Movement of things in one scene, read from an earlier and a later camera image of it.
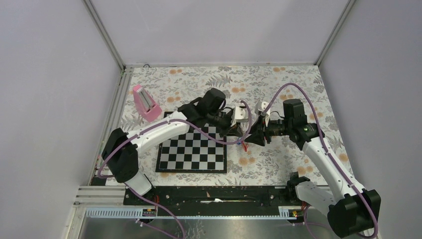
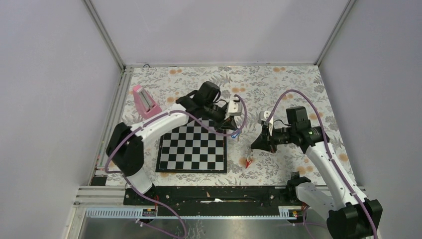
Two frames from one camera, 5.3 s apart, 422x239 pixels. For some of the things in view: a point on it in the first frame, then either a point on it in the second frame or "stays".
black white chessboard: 193,152 stays
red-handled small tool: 245,147 → 249,159
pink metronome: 146,104 stays
